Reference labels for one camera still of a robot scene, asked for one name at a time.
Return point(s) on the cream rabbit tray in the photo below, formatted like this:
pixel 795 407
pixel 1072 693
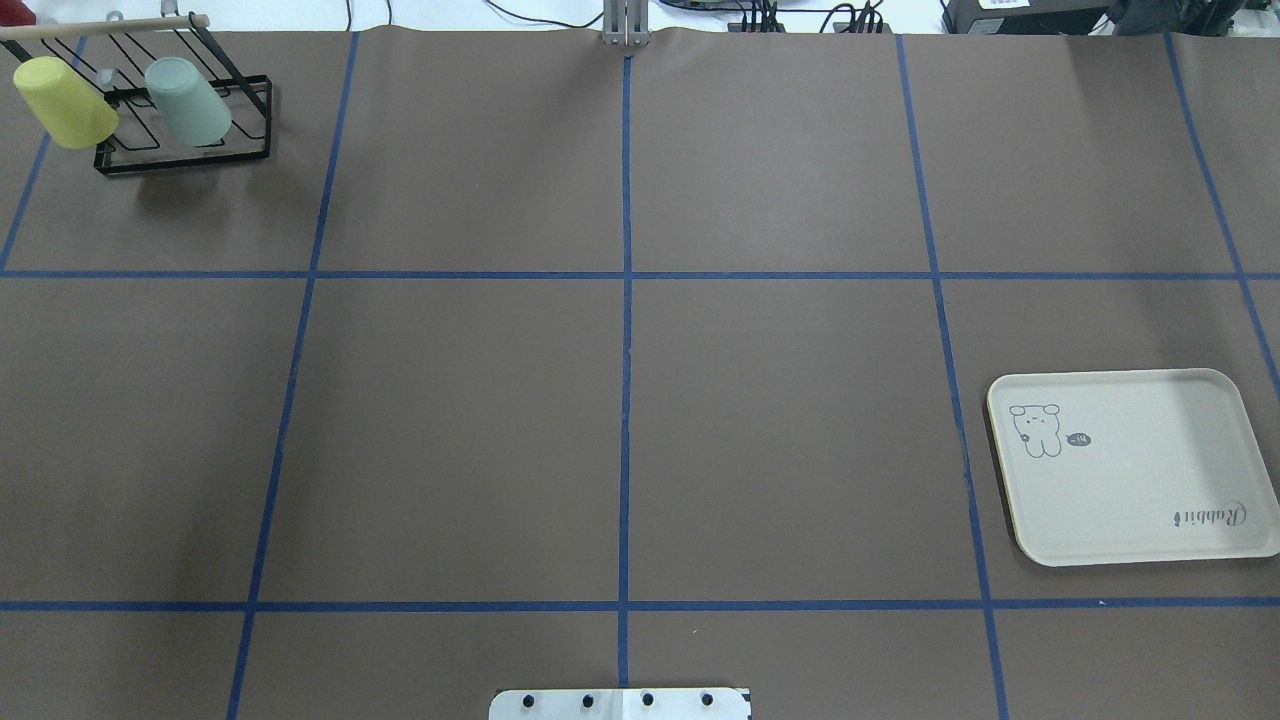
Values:
pixel 1153 465

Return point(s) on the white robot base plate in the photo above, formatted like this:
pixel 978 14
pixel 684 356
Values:
pixel 623 703

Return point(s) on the yellow plastic cup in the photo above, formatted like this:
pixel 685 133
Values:
pixel 71 110

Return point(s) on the aluminium frame post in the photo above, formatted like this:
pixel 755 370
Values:
pixel 625 23

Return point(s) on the black box device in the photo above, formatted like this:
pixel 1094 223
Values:
pixel 1070 18

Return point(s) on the green plastic cup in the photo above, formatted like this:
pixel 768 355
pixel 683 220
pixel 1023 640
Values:
pixel 191 108

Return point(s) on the black wire cup rack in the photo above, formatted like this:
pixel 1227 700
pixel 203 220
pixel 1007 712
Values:
pixel 112 54

